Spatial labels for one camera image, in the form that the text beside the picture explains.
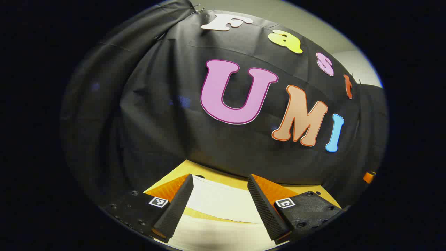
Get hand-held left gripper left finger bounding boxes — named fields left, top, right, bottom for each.
left=100, top=173, right=194, bottom=243

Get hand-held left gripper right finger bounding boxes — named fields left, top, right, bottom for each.
left=247, top=174, right=345, bottom=245

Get white jeans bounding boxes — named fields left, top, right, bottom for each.
left=167, top=174, right=279, bottom=251

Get black backdrop cloth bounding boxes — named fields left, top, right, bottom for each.
left=59, top=0, right=389, bottom=210

